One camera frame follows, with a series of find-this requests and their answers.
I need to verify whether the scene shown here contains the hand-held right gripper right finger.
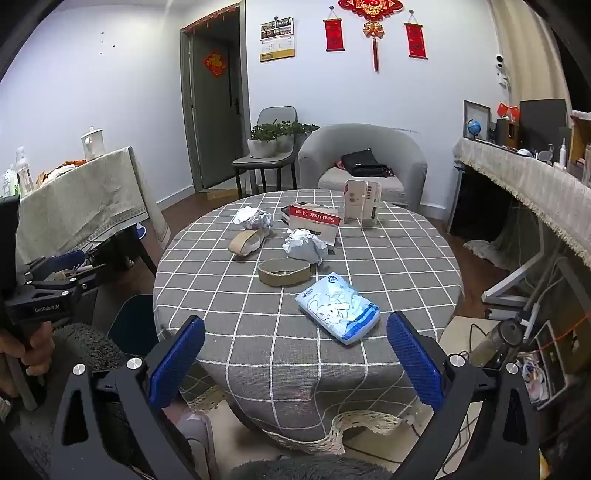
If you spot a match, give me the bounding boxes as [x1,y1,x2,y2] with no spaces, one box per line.
[386,311,541,480]

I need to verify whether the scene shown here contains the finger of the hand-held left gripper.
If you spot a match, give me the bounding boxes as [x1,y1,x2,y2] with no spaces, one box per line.
[21,250,90,280]
[23,271,100,292]

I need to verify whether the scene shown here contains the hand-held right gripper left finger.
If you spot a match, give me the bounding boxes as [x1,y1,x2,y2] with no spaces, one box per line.
[48,315,206,480]

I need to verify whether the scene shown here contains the grey paper ball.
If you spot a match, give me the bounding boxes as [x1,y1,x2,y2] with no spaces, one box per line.
[233,207,274,237]
[283,228,328,266]

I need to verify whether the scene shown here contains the person's left hand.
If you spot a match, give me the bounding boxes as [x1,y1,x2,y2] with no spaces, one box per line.
[0,320,54,400]

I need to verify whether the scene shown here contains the dark blue chair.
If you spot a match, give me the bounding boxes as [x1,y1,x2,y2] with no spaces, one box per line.
[107,294,160,358]

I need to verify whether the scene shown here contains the grey fleece clothing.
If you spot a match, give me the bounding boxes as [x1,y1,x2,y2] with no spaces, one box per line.
[9,322,393,480]

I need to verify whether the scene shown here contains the beige side tablecloth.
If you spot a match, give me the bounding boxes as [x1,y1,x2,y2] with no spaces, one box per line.
[16,147,171,268]

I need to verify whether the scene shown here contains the blue tissue pack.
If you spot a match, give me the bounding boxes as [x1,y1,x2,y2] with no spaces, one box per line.
[295,272,380,345]

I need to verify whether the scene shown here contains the clear plastic bottles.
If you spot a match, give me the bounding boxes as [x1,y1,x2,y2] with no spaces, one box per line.
[0,148,34,197]

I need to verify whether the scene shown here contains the grey checked tablecloth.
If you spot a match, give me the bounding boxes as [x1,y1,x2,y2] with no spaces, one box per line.
[152,188,465,455]

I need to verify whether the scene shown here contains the white jug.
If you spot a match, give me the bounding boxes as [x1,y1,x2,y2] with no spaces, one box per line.
[82,127,106,161]

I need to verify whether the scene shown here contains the white striped packet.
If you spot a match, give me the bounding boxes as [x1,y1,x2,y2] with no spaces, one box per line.
[361,181,382,230]

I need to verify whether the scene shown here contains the white phone box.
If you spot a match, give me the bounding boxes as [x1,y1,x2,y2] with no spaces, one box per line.
[342,179,368,223]

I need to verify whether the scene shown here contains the red and white box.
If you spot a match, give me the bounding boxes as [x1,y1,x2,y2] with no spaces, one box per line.
[288,203,342,245]

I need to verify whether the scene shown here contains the grey door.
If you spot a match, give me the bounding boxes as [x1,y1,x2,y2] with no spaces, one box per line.
[181,9,252,195]

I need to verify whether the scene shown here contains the black handbag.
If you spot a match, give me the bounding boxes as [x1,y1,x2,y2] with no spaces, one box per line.
[341,148,389,178]

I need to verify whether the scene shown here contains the beige lace desk cloth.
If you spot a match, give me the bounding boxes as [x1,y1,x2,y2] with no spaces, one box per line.
[453,137,591,268]

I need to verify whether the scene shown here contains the large white potted plant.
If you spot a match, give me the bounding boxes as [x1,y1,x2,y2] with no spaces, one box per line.
[248,122,279,159]

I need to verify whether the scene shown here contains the grey armchair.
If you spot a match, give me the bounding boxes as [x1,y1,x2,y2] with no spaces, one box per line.
[298,124,428,210]

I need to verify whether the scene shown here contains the small white potted plant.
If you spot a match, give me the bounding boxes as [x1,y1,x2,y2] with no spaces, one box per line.
[274,121,296,152]
[292,121,320,147]

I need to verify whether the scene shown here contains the dark brown box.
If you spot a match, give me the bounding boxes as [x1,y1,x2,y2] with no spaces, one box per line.
[496,117,519,148]

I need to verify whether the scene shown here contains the red door ornament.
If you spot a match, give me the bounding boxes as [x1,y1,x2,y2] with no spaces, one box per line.
[204,52,228,77]

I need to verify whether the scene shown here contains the grey dining chair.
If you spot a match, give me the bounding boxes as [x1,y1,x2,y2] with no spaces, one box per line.
[232,107,298,197]

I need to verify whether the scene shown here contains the black monitor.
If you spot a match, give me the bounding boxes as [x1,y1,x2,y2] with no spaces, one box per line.
[519,99,568,162]

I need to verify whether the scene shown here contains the wooden shelf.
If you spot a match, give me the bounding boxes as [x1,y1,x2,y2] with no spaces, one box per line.
[570,111,591,185]

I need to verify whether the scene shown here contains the red hanging scroll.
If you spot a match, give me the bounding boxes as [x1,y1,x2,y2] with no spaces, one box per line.
[323,18,346,52]
[404,22,428,60]

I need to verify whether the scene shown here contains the beige curtain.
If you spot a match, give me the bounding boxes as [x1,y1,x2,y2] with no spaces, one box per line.
[489,0,573,121]

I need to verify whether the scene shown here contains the brown cardboard tape ring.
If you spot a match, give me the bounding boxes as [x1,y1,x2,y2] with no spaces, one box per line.
[228,230,269,256]
[257,258,311,288]

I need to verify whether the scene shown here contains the white desk leg frame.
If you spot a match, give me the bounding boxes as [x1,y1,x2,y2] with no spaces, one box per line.
[482,249,555,306]

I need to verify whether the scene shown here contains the picture frame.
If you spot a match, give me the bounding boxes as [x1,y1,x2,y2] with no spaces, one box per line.
[463,100,491,141]

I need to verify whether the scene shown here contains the wall calendar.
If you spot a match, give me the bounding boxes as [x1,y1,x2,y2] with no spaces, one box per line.
[260,17,296,63]

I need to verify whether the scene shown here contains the red knot wall decoration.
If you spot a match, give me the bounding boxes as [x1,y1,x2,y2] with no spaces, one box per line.
[338,0,404,72]

